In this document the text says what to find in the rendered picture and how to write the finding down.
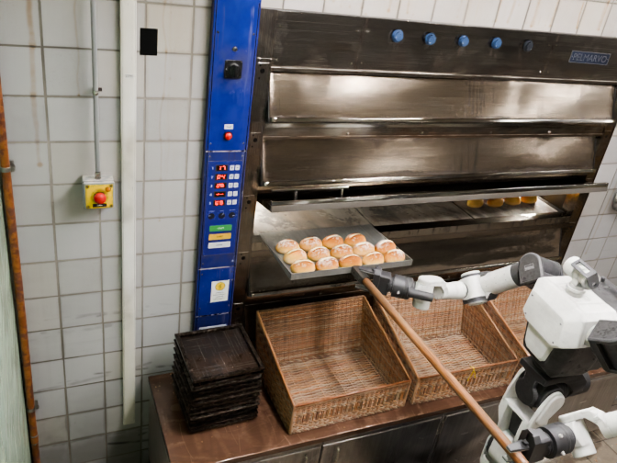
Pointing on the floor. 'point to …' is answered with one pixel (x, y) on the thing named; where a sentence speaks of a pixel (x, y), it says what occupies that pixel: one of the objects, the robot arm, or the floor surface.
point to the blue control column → (232, 14)
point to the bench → (347, 430)
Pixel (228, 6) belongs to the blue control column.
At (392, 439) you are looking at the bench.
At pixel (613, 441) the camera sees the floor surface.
